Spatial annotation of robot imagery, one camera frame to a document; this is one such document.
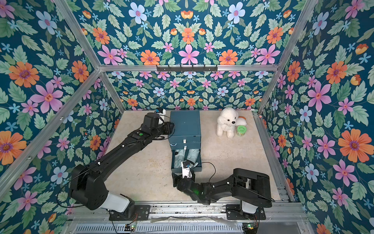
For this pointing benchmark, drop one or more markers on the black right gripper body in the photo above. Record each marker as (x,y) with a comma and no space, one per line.
(181,178)

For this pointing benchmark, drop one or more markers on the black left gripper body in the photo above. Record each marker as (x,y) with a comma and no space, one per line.
(160,130)

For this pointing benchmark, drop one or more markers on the teal bottom drawer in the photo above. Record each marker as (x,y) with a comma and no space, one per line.
(198,168)

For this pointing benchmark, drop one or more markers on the mint green umbrella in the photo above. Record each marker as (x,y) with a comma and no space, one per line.
(179,157)
(193,155)

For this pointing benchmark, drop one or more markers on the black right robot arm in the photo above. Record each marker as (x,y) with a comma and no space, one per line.
(248,186)

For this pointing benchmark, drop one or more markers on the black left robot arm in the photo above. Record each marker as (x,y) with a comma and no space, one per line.
(88,182)

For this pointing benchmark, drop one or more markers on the teal drawer cabinet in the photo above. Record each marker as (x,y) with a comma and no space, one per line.
(187,133)

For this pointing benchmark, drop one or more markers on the white plush dog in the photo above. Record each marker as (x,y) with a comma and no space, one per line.
(227,123)

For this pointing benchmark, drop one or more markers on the green lidded cup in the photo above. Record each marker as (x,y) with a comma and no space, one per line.
(241,130)

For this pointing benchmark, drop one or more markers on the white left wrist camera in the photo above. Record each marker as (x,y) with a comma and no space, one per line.
(161,112)

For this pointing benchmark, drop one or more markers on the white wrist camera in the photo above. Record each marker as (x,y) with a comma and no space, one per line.
(187,168)
(161,112)

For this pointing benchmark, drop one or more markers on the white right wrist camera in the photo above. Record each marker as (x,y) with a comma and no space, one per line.
(187,168)

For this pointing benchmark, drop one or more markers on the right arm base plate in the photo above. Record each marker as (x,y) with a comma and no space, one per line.
(244,211)

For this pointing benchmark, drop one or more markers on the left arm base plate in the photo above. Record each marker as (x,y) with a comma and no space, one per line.
(138,212)

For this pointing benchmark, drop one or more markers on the black wall hook rail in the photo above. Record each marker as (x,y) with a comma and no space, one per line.
(187,68)

